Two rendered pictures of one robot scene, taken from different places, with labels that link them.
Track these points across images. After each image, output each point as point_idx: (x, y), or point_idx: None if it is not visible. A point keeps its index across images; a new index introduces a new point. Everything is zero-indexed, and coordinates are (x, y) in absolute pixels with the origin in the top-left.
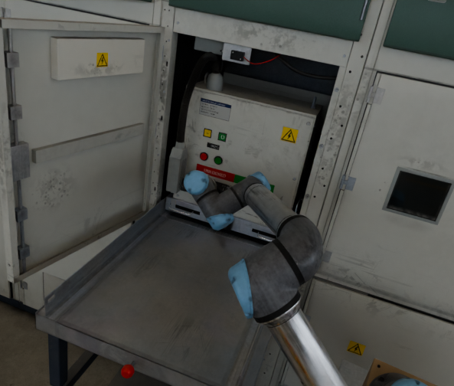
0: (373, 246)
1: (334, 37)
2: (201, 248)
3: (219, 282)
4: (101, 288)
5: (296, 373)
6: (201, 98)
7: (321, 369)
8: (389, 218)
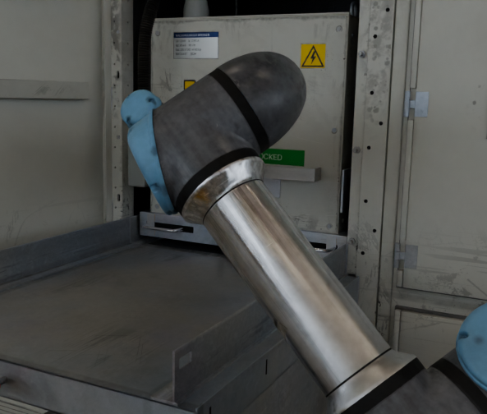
0: None
1: None
2: (186, 269)
3: (202, 297)
4: None
5: (263, 303)
6: (174, 33)
7: (305, 278)
8: None
